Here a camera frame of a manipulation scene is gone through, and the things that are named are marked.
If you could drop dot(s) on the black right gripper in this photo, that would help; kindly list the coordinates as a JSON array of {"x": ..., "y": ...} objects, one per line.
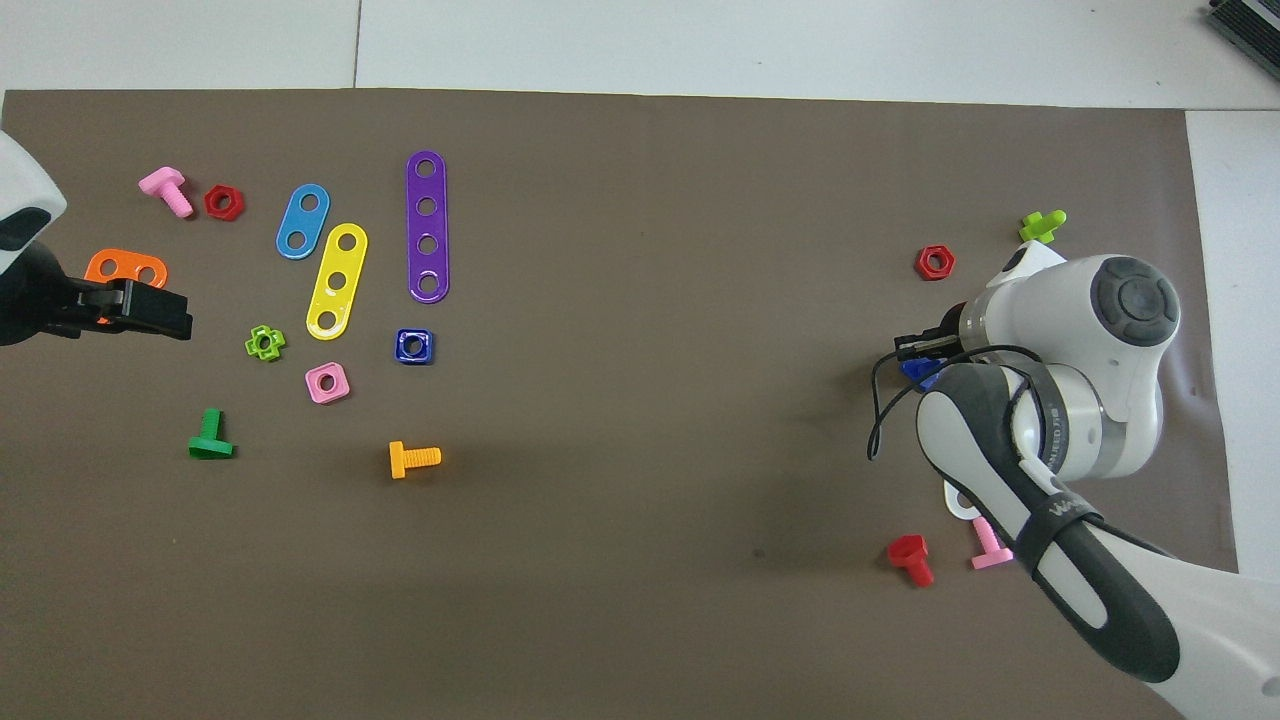
[{"x": 930, "y": 346}]

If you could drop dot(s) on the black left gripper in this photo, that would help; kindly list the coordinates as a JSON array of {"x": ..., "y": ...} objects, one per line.
[{"x": 40, "y": 305}]

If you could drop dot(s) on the dark blue triangle screw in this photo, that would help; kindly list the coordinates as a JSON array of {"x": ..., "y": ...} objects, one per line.
[{"x": 915, "y": 373}]

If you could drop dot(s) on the dark blue square nut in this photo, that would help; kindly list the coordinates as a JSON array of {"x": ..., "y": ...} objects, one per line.
[{"x": 427, "y": 356}]

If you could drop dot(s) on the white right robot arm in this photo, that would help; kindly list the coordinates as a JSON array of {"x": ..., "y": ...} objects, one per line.
[{"x": 1060, "y": 300}]

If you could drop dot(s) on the red hexagon plastic nut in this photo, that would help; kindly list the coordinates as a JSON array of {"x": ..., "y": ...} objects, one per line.
[
  {"x": 922, "y": 264},
  {"x": 210, "y": 203}
]

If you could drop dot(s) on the lime green cross nut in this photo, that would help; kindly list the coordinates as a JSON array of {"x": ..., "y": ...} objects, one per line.
[{"x": 252, "y": 345}]

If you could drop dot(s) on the pink plastic screw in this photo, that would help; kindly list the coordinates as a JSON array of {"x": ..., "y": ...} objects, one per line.
[
  {"x": 985, "y": 540},
  {"x": 162, "y": 183}
]

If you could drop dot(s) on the green plastic screw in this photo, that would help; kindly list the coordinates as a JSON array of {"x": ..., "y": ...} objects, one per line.
[{"x": 211, "y": 425}]

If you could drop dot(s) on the lime green cross screw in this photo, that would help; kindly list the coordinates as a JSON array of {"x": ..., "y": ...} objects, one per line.
[{"x": 1040, "y": 228}]

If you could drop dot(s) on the red hexagon plastic screw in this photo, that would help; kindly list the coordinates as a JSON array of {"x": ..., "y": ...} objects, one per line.
[{"x": 907, "y": 550}]

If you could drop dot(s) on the pink square plastic nut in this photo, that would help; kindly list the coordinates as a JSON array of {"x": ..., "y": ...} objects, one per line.
[{"x": 340, "y": 392}]

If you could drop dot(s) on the orange plastic screw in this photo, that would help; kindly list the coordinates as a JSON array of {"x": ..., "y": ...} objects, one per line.
[{"x": 398, "y": 460}]

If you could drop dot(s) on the orange three-hole angled plate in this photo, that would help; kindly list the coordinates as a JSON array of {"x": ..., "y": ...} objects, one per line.
[{"x": 128, "y": 260}]

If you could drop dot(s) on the white curved five-hole plate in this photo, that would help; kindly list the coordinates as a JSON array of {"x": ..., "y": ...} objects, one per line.
[{"x": 955, "y": 505}]

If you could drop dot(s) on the blue two-hole plastic plate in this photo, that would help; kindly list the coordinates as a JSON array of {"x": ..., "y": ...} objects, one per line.
[{"x": 303, "y": 222}]

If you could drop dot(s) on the yellow three-hole plastic plate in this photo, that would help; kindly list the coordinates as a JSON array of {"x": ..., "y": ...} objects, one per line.
[{"x": 342, "y": 261}]

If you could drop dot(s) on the purple four-hole plastic plate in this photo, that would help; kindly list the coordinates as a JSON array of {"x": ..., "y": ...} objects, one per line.
[{"x": 427, "y": 226}]

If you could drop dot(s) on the brown table mat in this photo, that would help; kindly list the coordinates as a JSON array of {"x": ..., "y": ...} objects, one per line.
[{"x": 640, "y": 400}]

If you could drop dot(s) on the black ribbed metal device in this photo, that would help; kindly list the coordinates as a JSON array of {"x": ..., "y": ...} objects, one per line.
[{"x": 1250, "y": 25}]

